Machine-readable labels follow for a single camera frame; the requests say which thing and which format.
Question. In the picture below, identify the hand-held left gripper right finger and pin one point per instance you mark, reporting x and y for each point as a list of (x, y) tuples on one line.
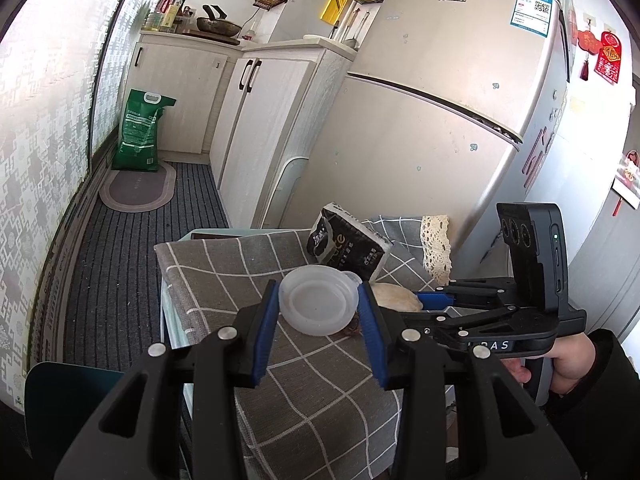
[(372, 335)]

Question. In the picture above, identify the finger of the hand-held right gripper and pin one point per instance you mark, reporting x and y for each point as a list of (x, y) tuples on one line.
[(435, 301), (450, 327)]

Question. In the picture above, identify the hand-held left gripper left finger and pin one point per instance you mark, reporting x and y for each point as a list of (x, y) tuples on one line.
[(262, 332)]

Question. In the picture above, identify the brown nut shell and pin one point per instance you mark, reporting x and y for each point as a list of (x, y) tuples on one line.
[(352, 330)]

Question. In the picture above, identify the beige round bread piece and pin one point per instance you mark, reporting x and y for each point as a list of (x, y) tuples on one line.
[(397, 301)]

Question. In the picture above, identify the white plastic lid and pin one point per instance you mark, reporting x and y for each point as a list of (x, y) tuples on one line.
[(316, 302)]

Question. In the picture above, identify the person's right forearm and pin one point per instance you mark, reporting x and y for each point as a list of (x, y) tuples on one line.
[(600, 420)]

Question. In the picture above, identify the person's right hand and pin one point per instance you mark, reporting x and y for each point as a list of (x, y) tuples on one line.
[(570, 365)]

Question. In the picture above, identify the cream lace cloth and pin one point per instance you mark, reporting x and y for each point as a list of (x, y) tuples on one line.
[(436, 245)]

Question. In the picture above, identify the grey checked tablecloth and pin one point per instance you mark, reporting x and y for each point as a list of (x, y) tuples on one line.
[(215, 280)]

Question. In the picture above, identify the black tissue pack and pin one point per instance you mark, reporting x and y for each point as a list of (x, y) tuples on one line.
[(345, 240)]

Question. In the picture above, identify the white folded stool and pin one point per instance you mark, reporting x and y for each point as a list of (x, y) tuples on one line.
[(290, 190)]

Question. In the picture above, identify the dark striped floor rug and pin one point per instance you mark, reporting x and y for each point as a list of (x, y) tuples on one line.
[(130, 270)]

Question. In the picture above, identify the silver refrigerator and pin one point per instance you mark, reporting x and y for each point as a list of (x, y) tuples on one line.
[(425, 135)]

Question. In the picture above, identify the oval grey floor mat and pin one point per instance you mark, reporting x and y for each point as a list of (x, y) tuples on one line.
[(137, 187)]

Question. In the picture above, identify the white tall kitchen cabinet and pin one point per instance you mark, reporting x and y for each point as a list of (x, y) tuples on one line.
[(280, 125)]

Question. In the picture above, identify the red hanging charm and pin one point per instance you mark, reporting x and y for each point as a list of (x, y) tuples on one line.
[(608, 57)]

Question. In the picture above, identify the red knot ornament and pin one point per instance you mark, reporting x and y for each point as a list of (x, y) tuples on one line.
[(589, 40)]

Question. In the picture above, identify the green rice bag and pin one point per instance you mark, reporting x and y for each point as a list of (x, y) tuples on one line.
[(137, 132)]

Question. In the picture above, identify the blue white label sticker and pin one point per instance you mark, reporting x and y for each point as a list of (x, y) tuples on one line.
[(532, 12)]

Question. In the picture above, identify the white low kitchen cabinet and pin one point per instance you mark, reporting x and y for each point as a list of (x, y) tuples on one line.
[(180, 95)]

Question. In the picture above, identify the clear plastic bottle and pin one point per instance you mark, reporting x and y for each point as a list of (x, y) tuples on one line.
[(250, 30)]

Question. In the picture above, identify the frosted patterned glass door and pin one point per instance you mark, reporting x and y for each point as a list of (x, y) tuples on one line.
[(55, 110)]

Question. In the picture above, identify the black frying pan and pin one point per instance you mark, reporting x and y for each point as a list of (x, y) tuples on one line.
[(217, 24)]

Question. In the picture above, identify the yellow plastic board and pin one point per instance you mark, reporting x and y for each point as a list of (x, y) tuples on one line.
[(332, 2)]

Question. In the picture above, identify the red label oil bottle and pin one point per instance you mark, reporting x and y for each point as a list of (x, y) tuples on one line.
[(163, 7)]

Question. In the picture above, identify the wall calendar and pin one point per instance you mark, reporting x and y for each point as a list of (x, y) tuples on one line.
[(627, 180)]

